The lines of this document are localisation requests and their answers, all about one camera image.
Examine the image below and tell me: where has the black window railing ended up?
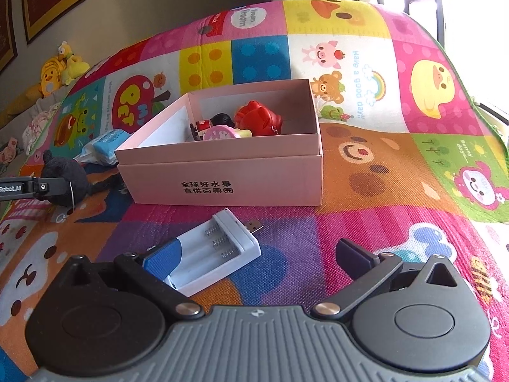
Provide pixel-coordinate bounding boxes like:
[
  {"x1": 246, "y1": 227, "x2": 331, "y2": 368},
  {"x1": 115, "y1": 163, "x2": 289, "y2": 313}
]
[{"x1": 401, "y1": 0, "x2": 444, "y2": 47}]

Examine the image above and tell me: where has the pink cardboard box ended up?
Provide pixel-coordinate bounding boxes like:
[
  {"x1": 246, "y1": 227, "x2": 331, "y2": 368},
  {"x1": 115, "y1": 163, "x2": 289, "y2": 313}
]
[{"x1": 114, "y1": 78, "x2": 324, "y2": 207}]

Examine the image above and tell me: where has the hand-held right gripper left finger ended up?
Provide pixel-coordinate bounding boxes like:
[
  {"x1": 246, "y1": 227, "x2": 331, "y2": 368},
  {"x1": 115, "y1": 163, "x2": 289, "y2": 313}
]
[{"x1": 64, "y1": 236, "x2": 204, "y2": 321}]

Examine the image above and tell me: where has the yellow-green duck plush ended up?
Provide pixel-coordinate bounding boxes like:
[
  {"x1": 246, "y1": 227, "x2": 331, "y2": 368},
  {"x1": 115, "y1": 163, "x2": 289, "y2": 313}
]
[{"x1": 58, "y1": 41, "x2": 90, "y2": 87}]

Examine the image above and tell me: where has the colourful cartoon play mat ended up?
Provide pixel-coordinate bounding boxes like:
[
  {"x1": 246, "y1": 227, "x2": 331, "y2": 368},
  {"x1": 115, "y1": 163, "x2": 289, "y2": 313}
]
[{"x1": 0, "y1": 0, "x2": 509, "y2": 382}]

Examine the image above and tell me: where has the framed wall picture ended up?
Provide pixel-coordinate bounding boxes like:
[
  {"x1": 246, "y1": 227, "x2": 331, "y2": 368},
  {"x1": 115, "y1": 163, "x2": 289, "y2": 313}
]
[
  {"x1": 0, "y1": 0, "x2": 19, "y2": 73},
  {"x1": 22, "y1": 0, "x2": 88, "y2": 45}
]

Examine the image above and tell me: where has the long yellow plush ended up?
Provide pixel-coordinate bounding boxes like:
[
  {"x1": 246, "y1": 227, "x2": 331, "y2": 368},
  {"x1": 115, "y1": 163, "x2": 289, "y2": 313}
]
[{"x1": 0, "y1": 83, "x2": 44, "y2": 126}]

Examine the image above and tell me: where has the blue tissue pack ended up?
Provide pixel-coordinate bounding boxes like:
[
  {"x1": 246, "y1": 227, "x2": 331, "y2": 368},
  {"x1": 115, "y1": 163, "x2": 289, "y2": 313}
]
[{"x1": 73, "y1": 128, "x2": 130, "y2": 167}]

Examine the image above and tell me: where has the wooden doll with red dress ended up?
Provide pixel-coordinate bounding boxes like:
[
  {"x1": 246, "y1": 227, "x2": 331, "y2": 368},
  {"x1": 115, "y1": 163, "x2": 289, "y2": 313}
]
[{"x1": 189, "y1": 120, "x2": 211, "y2": 143}]

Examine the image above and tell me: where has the red toy figure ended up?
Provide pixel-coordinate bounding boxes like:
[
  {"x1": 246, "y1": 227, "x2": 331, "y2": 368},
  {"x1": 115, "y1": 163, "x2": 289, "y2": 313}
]
[{"x1": 234, "y1": 99, "x2": 284, "y2": 137}]

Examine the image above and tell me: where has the pink clothes heap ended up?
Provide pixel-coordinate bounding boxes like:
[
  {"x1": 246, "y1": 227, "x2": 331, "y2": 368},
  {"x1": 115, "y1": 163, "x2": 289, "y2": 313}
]
[{"x1": 22, "y1": 103, "x2": 63, "y2": 154}]

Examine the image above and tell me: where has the orange tiger plush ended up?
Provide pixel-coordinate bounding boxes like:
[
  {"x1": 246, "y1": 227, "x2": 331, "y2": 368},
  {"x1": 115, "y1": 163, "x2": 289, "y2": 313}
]
[{"x1": 40, "y1": 56, "x2": 66, "y2": 98}]

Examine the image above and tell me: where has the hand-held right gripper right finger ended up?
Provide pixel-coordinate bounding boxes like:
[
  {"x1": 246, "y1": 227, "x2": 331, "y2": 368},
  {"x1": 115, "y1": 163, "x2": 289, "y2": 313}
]
[{"x1": 311, "y1": 237, "x2": 460, "y2": 321}]

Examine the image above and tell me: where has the white battery charger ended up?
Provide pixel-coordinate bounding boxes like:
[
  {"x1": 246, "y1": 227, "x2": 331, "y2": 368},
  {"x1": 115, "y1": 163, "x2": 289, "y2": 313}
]
[{"x1": 166, "y1": 208, "x2": 264, "y2": 297}]

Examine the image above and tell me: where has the black plush toy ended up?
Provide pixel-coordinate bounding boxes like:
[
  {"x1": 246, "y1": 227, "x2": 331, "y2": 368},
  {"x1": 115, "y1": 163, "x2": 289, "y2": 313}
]
[{"x1": 40, "y1": 149, "x2": 121, "y2": 208}]

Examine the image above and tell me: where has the pink doll with black hair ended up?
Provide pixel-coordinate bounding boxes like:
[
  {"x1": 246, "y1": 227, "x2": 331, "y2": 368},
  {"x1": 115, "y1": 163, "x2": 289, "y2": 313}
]
[{"x1": 205, "y1": 112, "x2": 252, "y2": 143}]

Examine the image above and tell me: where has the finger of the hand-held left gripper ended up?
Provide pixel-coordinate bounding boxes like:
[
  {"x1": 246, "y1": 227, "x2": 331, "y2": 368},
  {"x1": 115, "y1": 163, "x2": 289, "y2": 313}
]
[{"x1": 24, "y1": 177, "x2": 75, "y2": 202}]

